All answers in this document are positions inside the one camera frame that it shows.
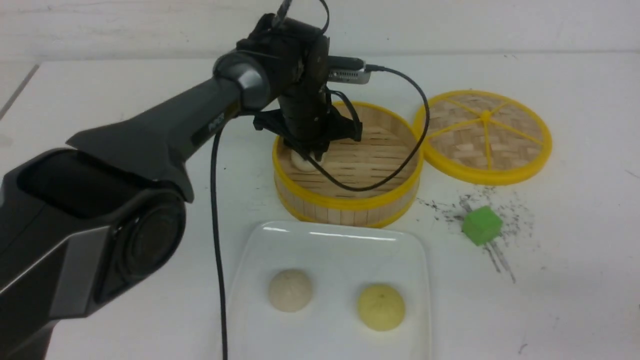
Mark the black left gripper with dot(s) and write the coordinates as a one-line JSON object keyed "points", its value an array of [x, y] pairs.
{"points": [[283, 67]]}

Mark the white steamed bun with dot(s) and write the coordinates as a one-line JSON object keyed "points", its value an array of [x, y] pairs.
{"points": [[303, 164], [290, 291]]}

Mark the yellow steamed bun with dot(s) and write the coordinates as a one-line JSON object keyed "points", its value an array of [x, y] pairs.
{"points": [[381, 307]]}

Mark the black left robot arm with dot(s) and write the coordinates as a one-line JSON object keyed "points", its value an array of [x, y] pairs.
{"points": [[81, 225]]}

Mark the white rectangular plate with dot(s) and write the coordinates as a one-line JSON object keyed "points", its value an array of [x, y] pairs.
{"points": [[340, 261]]}

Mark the yellow-rimmed bamboo steamer basket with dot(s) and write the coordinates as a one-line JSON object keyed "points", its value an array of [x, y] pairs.
{"points": [[387, 140]]}

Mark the yellow-rimmed bamboo steamer lid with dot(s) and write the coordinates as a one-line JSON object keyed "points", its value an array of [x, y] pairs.
{"points": [[483, 138]]}

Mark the green cube block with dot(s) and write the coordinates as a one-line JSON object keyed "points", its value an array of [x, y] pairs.
{"points": [[482, 225]]}

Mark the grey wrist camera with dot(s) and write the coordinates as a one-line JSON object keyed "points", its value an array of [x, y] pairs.
{"points": [[347, 70]]}

